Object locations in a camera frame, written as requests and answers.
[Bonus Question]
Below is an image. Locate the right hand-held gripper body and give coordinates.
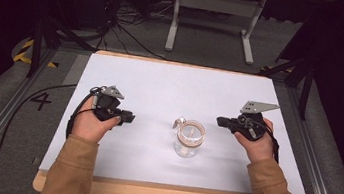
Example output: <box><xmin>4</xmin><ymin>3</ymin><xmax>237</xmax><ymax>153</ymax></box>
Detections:
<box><xmin>225</xmin><ymin>98</ymin><xmax>282</xmax><ymax>145</ymax></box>

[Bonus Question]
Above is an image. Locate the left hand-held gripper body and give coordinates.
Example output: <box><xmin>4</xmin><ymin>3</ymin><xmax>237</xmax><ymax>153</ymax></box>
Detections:
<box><xmin>85</xmin><ymin>81</ymin><xmax>133</xmax><ymax>126</ymax></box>

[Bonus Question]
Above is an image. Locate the clear glass jar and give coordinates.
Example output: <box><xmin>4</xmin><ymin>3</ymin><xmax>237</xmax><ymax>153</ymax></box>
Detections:
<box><xmin>168</xmin><ymin>115</ymin><xmax>208</xmax><ymax>161</ymax></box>

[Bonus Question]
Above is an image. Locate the person's right hand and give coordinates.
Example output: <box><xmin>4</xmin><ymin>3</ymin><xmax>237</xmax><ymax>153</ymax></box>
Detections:
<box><xmin>230</xmin><ymin>115</ymin><xmax>280</xmax><ymax>167</ymax></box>

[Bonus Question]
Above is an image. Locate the person's left hand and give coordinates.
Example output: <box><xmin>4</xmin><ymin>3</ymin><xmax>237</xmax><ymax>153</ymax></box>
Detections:
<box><xmin>70</xmin><ymin>93</ymin><xmax>125</xmax><ymax>146</ymax></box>

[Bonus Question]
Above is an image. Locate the white paper sheet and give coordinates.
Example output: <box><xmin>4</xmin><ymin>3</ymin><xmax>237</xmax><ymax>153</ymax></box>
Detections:
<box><xmin>38</xmin><ymin>47</ymin><xmax>323</xmax><ymax>194</ymax></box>

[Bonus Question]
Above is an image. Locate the black metal stand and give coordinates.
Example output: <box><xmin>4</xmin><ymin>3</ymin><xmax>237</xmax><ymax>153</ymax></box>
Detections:
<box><xmin>26</xmin><ymin>0</ymin><xmax>104</xmax><ymax>86</ymax></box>
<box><xmin>252</xmin><ymin>47</ymin><xmax>317</xmax><ymax>122</ymax></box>

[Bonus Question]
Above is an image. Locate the yellow black hazard tape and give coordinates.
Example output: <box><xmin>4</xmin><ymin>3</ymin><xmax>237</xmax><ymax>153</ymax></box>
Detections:
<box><xmin>12</xmin><ymin>37</ymin><xmax>62</xmax><ymax>70</ymax></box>

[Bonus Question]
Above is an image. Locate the white metal stand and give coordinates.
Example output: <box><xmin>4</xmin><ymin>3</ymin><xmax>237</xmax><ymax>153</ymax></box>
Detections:
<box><xmin>164</xmin><ymin>0</ymin><xmax>267</xmax><ymax>67</ymax></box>

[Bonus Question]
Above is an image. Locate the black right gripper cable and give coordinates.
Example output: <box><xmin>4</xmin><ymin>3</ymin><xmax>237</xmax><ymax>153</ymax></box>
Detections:
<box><xmin>253</xmin><ymin>120</ymin><xmax>285</xmax><ymax>164</ymax></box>

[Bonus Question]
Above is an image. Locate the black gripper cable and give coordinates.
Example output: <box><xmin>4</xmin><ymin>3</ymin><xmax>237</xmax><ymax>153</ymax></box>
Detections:
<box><xmin>0</xmin><ymin>73</ymin><xmax>102</xmax><ymax>194</ymax></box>
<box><xmin>253</xmin><ymin>120</ymin><xmax>285</xmax><ymax>164</ymax></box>

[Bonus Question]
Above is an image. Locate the bundle of floor cables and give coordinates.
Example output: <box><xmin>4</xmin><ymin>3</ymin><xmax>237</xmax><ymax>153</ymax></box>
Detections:
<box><xmin>94</xmin><ymin>0</ymin><xmax>181</xmax><ymax>63</ymax></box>

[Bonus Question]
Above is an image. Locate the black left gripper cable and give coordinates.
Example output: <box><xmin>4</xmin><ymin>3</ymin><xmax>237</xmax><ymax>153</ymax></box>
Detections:
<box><xmin>0</xmin><ymin>73</ymin><xmax>102</xmax><ymax>194</ymax></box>

